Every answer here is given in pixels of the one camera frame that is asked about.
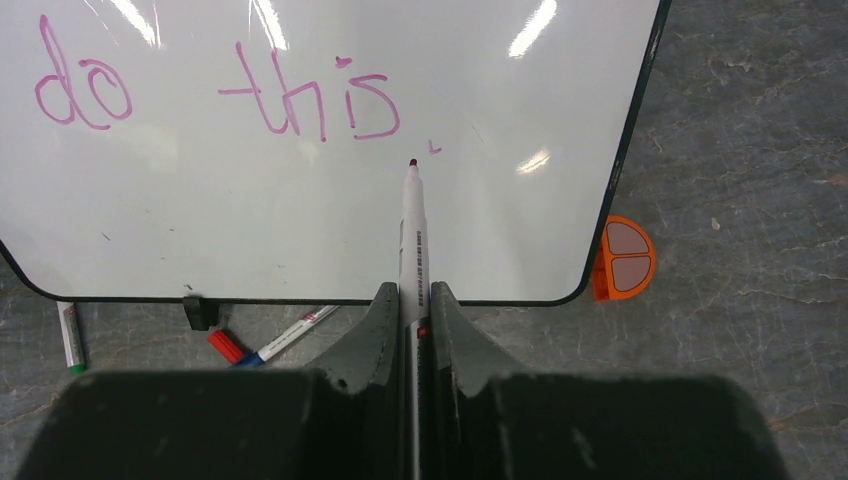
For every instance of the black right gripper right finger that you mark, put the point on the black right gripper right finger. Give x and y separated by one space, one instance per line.
498 419

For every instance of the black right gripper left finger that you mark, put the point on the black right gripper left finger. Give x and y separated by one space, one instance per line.
335 418

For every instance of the pink whiteboard marker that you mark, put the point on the pink whiteboard marker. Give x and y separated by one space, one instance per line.
415 328

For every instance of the white whiteboard black frame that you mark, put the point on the white whiteboard black frame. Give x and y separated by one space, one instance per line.
255 151

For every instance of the blue whiteboard marker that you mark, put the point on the blue whiteboard marker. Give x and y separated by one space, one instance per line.
287 338

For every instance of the red whiteboard marker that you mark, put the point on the red whiteboard marker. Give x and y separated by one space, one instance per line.
226 346

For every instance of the green whiteboard marker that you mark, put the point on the green whiteboard marker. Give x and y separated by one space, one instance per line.
72 341

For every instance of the orange semicircle toy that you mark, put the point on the orange semicircle toy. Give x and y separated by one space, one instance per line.
625 262

